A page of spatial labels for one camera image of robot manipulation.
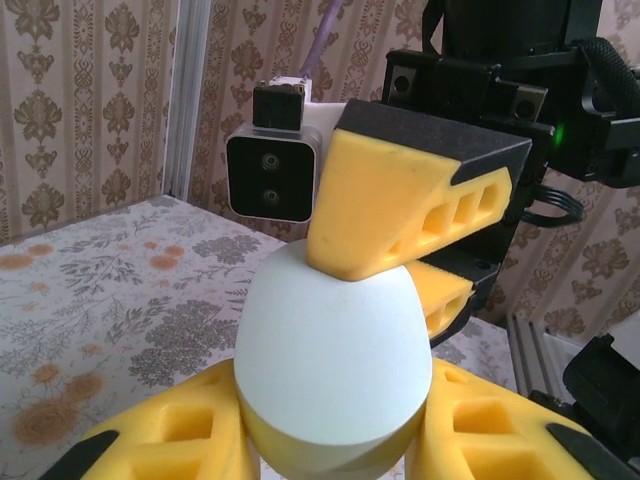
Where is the aluminium side rail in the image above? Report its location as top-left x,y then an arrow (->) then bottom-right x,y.
502,312 -> 569,399

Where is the aluminium corner post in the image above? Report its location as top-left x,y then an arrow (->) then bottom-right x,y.
160,0 -> 207,201

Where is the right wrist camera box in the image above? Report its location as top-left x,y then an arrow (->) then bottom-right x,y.
225,79 -> 326,225

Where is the mint green earbud charging case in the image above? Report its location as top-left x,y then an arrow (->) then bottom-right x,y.
233,238 -> 434,480

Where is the floral patterned table mat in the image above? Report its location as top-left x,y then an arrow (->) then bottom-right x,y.
0,192 -> 526,480

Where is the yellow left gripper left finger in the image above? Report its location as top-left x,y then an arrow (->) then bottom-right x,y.
47,362 -> 261,480

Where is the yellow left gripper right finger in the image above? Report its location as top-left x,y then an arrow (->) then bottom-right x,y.
407,359 -> 640,480

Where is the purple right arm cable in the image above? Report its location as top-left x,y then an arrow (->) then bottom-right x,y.
298,0 -> 342,84

